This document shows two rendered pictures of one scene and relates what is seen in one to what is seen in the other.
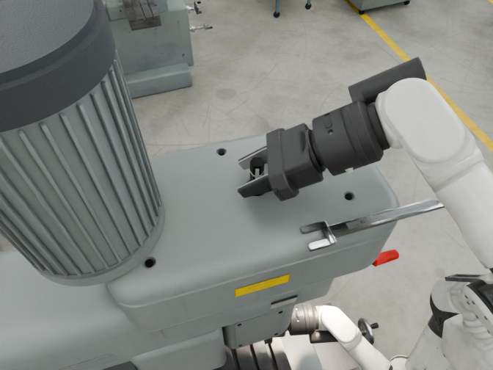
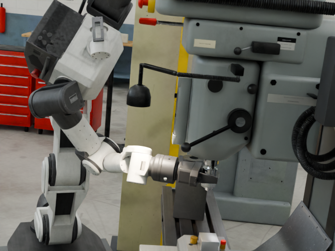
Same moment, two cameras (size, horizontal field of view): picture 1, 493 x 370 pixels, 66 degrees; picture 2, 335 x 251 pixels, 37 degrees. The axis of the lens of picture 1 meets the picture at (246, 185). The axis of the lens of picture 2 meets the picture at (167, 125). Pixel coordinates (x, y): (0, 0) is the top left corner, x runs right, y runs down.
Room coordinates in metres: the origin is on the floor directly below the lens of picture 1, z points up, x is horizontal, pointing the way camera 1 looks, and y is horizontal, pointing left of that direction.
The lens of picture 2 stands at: (1.91, 0.20, 1.78)
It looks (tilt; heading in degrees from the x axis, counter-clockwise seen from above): 14 degrees down; 194
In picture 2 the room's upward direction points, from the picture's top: 6 degrees clockwise
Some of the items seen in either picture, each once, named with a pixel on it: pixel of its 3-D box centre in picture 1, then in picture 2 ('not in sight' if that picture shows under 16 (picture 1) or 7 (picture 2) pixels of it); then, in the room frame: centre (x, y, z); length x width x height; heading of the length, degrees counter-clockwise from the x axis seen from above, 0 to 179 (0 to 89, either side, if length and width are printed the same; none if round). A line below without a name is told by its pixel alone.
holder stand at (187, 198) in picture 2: not in sight; (191, 185); (0.01, -0.14, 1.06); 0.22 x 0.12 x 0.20; 12
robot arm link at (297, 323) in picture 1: (282, 320); (181, 172); (0.38, -0.11, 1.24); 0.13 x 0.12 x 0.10; 3
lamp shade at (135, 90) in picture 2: not in sight; (139, 94); (0.48, -0.24, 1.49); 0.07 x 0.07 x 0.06
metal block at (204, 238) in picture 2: not in sight; (208, 246); (0.51, 0.02, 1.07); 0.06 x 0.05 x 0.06; 19
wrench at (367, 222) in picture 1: (380, 218); not in sight; (0.31, -0.20, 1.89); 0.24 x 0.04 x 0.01; 107
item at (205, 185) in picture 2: not in sight; (209, 178); (0.38, -0.02, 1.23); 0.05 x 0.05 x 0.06
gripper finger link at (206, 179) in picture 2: not in sight; (207, 179); (0.41, -0.02, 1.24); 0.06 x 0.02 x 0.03; 93
